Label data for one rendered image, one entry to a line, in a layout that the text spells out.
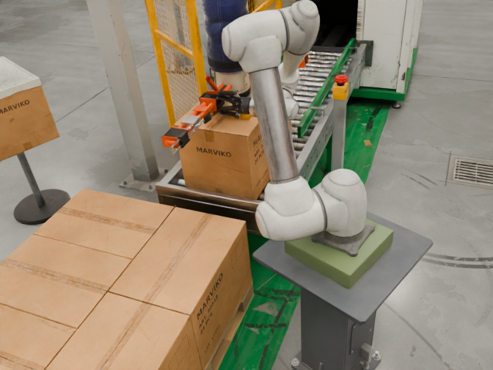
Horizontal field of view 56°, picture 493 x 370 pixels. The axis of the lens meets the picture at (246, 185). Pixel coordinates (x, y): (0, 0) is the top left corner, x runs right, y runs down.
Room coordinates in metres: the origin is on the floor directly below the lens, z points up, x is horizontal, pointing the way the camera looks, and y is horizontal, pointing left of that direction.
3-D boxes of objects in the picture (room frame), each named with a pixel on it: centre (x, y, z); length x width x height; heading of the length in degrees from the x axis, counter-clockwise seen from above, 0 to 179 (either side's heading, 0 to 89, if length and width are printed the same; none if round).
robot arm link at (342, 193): (1.29, -0.33, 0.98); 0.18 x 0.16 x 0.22; 104
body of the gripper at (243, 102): (1.93, -0.02, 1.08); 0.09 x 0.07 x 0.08; 65
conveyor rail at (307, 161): (2.83, -0.63, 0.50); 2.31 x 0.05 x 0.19; 155
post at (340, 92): (2.22, -0.53, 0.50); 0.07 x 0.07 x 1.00; 65
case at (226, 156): (2.23, 0.02, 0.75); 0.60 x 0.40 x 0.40; 153
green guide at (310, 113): (3.18, -0.72, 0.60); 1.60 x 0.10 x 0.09; 155
